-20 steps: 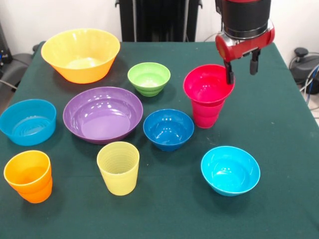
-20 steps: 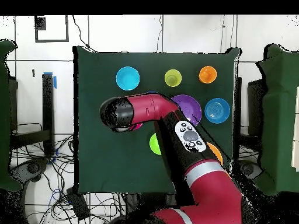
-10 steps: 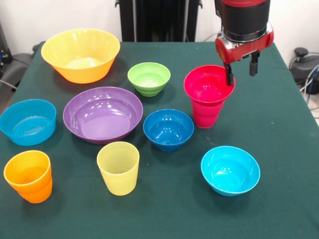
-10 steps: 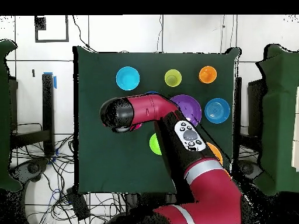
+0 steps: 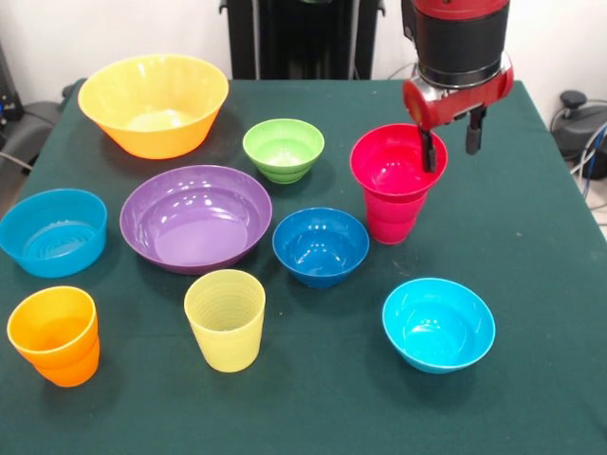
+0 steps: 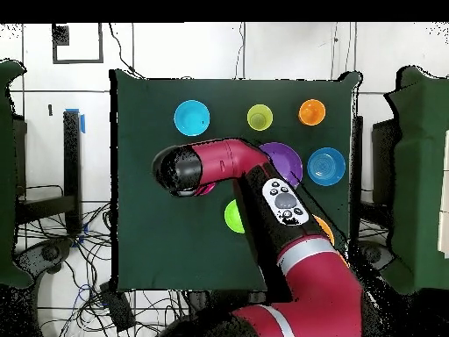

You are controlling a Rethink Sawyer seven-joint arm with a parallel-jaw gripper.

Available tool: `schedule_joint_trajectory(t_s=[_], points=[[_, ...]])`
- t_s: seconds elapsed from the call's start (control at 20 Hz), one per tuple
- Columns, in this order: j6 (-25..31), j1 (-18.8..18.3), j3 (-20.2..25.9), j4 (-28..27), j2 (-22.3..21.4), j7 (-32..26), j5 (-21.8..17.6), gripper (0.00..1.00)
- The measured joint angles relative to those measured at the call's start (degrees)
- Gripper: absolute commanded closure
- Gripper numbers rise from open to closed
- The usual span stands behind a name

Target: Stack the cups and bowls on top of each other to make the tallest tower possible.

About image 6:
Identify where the cyan bowl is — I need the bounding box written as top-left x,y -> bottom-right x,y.
174,99 -> 211,137

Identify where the dark green tablecloth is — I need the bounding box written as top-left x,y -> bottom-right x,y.
109,68 -> 362,292

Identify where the yellow-green cup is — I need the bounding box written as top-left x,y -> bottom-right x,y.
246,104 -> 274,132

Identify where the black post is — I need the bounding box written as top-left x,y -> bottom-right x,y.
62,109 -> 83,235

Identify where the neighbouring green cloth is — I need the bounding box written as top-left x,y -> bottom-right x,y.
0,59 -> 33,290
380,66 -> 449,296

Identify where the green bowl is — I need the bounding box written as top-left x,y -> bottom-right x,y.
223,198 -> 246,234

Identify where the black square frame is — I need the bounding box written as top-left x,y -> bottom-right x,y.
51,22 -> 105,65

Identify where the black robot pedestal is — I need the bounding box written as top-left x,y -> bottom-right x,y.
187,290 -> 267,327

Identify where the orange cup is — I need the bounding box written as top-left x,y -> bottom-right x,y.
297,98 -> 327,126

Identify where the large purple bowl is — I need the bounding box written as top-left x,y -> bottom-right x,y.
258,141 -> 303,190

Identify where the black crossbar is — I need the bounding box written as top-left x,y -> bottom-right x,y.
15,194 -> 78,226

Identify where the large orange bowl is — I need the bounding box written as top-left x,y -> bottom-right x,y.
312,214 -> 351,269

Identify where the red-pink bowl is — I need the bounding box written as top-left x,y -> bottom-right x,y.
193,181 -> 217,197

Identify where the grey pedestal foot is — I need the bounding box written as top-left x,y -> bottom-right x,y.
17,238 -> 75,278
357,240 -> 396,275

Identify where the blue ribbed bowl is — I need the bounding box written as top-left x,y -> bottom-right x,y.
306,147 -> 347,187

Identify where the black floor box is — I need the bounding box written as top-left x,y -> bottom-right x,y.
98,280 -> 137,333

